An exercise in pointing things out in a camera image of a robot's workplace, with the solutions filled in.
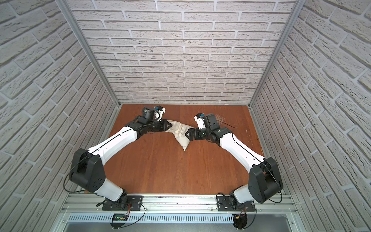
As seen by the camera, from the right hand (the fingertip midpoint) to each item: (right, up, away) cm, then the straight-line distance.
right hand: (188, 135), depth 82 cm
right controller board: (+26, -42, -11) cm, 51 cm away
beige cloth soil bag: (-6, +2, +11) cm, 13 cm away
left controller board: (-36, -41, -10) cm, 55 cm away
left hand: (-10, +8, +2) cm, 13 cm away
